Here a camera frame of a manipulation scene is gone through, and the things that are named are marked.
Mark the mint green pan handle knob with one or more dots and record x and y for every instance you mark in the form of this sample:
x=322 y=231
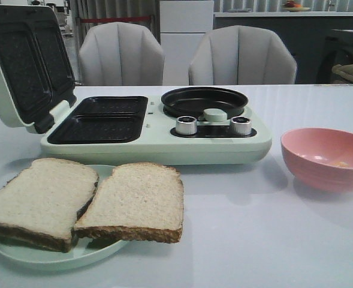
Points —
x=214 y=115

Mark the right silver control knob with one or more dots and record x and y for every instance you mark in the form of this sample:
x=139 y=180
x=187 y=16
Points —
x=240 y=126

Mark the silver control knob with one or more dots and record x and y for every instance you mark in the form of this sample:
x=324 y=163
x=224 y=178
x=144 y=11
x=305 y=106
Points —
x=240 y=126
x=186 y=125

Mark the grey upholstered chair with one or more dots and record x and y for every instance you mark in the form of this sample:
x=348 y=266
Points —
x=242 y=55
x=121 y=54

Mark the shrimp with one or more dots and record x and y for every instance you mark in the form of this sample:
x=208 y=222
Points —
x=339 y=164

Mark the right grey upholstered chair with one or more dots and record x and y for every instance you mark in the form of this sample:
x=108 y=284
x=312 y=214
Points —
x=242 y=55

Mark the bread slice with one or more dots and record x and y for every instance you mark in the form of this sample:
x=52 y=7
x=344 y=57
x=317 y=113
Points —
x=43 y=202
x=138 y=201

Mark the left silver control knob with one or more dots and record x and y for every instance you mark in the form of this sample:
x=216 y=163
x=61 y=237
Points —
x=186 y=125

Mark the white cabinet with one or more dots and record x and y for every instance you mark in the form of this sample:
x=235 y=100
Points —
x=182 y=26

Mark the pink bowl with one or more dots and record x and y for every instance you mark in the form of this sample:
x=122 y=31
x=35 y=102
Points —
x=307 y=153

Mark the mint green sandwich maker lid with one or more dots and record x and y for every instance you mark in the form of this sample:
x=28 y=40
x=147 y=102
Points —
x=36 y=78

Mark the mint green breakfast maker base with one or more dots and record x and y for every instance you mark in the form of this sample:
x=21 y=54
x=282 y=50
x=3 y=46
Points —
x=116 y=130

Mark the dark grey counter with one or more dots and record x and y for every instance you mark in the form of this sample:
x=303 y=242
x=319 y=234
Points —
x=304 y=33

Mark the mint green round plate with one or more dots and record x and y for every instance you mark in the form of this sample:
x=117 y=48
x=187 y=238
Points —
x=83 y=251

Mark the left grey upholstered chair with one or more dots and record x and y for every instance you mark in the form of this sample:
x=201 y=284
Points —
x=121 y=54

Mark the fruit plate on counter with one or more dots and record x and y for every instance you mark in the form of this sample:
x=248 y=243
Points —
x=293 y=6

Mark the black round frying pan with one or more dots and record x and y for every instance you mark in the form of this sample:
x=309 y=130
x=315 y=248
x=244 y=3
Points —
x=193 y=100

